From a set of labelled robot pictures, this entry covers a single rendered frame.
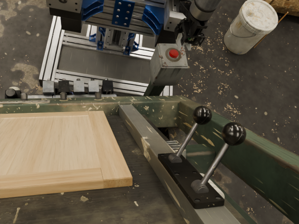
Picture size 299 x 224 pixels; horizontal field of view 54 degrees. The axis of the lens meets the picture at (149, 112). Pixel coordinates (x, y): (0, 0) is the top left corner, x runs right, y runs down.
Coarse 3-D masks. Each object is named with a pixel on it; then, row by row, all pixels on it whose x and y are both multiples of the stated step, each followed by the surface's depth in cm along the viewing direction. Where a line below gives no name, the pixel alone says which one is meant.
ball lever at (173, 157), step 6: (198, 108) 57; (204, 108) 57; (198, 114) 56; (204, 114) 56; (210, 114) 57; (198, 120) 57; (204, 120) 56; (192, 126) 58; (192, 132) 58; (186, 138) 58; (186, 144) 58; (180, 150) 58; (174, 156) 58; (174, 162) 57; (180, 162) 58
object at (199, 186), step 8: (224, 128) 46; (232, 128) 45; (240, 128) 45; (224, 136) 46; (232, 136) 45; (240, 136) 45; (224, 144) 47; (232, 144) 46; (224, 152) 47; (216, 160) 47; (208, 168) 47; (208, 176) 47; (192, 184) 48; (200, 184) 47; (200, 192) 46
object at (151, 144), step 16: (128, 112) 100; (128, 128) 94; (144, 128) 83; (144, 144) 73; (160, 144) 70; (160, 176) 60; (176, 192) 51; (192, 208) 44; (208, 208) 44; (224, 208) 44
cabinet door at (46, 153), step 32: (0, 128) 87; (32, 128) 88; (64, 128) 89; (96, 128) 89; (0, 160) 64; (32, 160) 65; (64, 160) 65; (96, 160) 66; (0, 192) 52; (32, 192) 54
